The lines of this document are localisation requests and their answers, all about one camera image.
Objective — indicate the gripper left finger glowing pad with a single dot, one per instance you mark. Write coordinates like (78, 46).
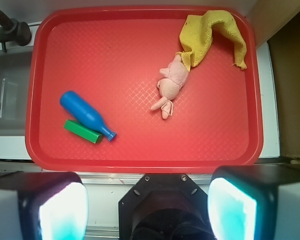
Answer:
(42, 206)

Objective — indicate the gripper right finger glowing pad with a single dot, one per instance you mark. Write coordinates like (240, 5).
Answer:
(255, 202)

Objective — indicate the blue plastic bottle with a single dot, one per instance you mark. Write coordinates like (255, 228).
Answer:
(87, 115)

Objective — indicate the green rectangular block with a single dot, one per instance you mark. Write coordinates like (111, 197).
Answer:
(78, 129)

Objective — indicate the grey sink basin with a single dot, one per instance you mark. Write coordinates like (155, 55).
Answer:
(14, 83)

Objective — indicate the pink plush bunny toy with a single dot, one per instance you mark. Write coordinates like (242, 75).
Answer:
(174, 77)

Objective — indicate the red plastic tray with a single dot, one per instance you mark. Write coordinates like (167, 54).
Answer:
(111, 57)

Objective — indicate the dark metal faucet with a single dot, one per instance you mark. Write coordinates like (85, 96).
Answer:
(11, 30)

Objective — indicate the yellow knitted cloth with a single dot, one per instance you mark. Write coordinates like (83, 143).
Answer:
(196, 37)

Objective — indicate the black octagonal camera mount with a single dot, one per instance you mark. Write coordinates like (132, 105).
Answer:
(164, 207)

